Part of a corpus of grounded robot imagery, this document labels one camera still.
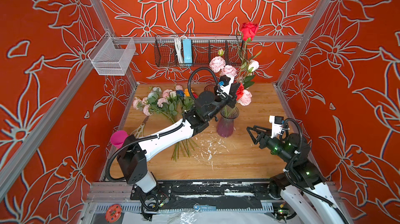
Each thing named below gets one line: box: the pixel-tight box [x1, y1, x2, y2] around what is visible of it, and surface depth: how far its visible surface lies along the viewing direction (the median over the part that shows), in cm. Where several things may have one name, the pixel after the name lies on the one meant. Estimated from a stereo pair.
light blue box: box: [182, 38, 193, 64], surface depth 92 cm
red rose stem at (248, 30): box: [238, 21, 259, 84], surface depth 48 cm
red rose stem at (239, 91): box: [235, 82, 245, 102], surface depth 70 cm
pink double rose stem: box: [208, 48, 238, 78], surface depth 71 cm
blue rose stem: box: [176, 89, 185, 97], surface depth 109 cm
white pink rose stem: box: [231, 50, 262, 117], surface depth 72 cm
